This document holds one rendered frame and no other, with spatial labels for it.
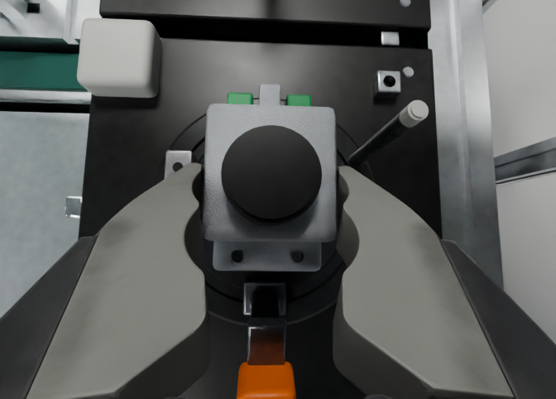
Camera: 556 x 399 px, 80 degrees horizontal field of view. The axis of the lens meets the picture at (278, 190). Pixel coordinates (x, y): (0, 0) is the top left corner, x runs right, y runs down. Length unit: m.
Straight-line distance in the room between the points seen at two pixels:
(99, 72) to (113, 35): 0.03
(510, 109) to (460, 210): 0.20
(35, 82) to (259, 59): 0.17
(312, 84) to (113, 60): 0.13
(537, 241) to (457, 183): 0.18
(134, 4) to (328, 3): 0.14
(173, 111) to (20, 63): 0.13
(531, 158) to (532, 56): 0.20
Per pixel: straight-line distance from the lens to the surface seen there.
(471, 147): 0.28
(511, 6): 0.50
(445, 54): 0.30
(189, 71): 0.25
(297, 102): 0.16
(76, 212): 0.26
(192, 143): 0.21
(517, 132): 0.44
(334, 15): 0.28
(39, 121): 0.34
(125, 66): 0.24
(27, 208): 0.33
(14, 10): 0.32
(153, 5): 0.28
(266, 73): 0.25
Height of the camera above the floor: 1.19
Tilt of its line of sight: 82 degrees down
